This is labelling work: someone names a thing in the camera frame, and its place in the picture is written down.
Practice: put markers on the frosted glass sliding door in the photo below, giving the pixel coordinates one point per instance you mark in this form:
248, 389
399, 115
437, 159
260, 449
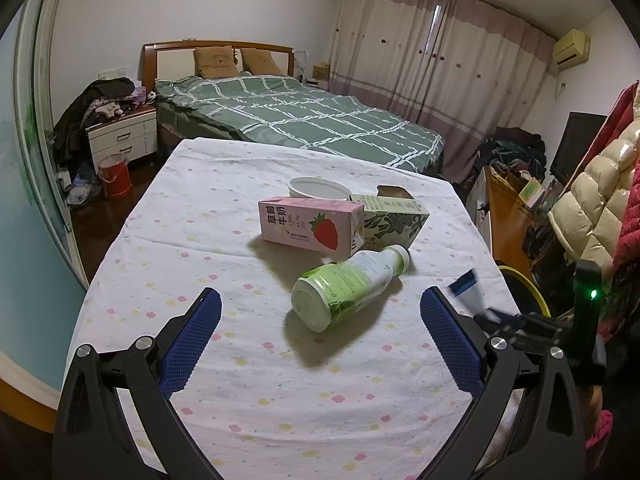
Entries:
30, 210

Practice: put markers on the wooden cabinet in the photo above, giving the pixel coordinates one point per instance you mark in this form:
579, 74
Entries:
505, 215

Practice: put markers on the yellowed air conditioner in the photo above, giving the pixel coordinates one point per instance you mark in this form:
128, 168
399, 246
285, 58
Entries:
570, 49

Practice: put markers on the pink strawberry milk carton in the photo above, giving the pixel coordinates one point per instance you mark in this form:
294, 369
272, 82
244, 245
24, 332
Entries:
295, 225

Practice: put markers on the black television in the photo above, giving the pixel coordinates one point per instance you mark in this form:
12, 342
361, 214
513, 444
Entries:
575, 145

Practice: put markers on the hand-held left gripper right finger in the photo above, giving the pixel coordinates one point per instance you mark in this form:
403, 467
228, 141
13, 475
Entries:
450, 345

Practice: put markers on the pink and white curtain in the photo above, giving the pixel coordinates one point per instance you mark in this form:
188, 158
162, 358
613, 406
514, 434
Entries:
400, 60

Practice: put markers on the wooden bed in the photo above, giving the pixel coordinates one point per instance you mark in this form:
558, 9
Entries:
170, 60

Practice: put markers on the floral green paper box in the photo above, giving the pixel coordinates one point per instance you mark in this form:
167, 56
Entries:
395, 220

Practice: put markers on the pile of dark clothes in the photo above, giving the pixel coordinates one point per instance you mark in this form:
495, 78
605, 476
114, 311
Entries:
100, 97

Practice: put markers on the heap of mixed clothes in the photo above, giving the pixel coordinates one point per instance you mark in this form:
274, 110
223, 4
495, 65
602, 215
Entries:
510, 152

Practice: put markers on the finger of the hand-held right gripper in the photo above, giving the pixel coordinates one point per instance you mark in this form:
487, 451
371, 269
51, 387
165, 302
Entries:
495, 317
462, 281

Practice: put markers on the brown bear face pillow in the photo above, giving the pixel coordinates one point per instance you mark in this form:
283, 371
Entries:
215, 62
261, 62

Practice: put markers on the green and white plastic bottle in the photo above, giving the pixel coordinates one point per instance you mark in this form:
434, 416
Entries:
345, 280

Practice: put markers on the white wall socket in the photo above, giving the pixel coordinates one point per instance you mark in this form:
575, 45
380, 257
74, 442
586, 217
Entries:
110, 72

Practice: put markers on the red bucket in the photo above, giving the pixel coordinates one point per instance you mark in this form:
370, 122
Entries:
115, 177

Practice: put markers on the person's right forearm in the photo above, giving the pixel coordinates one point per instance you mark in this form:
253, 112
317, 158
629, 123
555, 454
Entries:
600, 430

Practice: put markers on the dotted white tablecloth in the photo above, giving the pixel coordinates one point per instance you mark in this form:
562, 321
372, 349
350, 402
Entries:
200, 240

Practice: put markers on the black bin with yellow rim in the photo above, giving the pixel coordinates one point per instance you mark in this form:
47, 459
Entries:
517, 285

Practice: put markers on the cream puffer jacket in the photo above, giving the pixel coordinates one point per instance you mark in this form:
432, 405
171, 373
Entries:
600, 185

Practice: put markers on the crumpled plastic bag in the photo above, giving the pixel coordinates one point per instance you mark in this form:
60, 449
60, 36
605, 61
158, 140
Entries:
82, 187

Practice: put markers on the white nightstand with drawers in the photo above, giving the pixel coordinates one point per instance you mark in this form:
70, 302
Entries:
122, 135

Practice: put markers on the green checked duvet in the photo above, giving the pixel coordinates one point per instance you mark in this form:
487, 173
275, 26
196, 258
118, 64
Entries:
300, 115

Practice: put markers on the green booklet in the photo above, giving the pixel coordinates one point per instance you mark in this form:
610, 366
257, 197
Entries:
531, 191

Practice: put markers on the small cardboard box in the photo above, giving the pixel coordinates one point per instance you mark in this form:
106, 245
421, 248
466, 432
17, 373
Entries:
321, 72

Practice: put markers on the red puffer jacket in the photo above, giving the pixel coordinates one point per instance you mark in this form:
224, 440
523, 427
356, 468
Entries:
631, 210

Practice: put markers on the small bedside table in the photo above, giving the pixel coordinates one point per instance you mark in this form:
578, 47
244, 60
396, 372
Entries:
316, 85

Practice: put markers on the white paper bowl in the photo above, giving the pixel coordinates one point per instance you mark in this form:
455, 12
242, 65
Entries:
320, 190

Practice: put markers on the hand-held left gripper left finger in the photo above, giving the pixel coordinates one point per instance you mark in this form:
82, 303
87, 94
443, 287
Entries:
192, 345

